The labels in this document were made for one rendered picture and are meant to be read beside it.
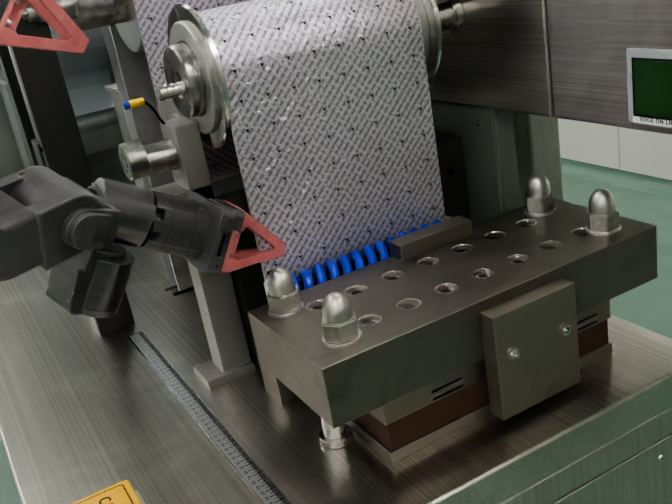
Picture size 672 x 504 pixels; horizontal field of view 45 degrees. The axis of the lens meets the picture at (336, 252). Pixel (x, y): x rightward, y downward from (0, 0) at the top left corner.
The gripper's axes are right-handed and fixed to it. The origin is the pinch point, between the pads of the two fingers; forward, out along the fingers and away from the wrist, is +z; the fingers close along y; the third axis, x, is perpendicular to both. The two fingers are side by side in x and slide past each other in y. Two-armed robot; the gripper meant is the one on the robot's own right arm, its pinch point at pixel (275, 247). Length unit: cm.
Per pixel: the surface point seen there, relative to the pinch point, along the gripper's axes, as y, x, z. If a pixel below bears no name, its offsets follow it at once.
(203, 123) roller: -5.3, 10.3, -9.4
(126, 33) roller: -32.4, 18.3, -12.4
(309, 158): 0.2, 10.0, 0.7
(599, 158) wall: -216, 49, 276
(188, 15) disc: -3.7, 19.9, -14.5
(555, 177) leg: -13, 18, 49
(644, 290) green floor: -113, -2, 208
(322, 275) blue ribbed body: 3.6, -1.2, 4.3
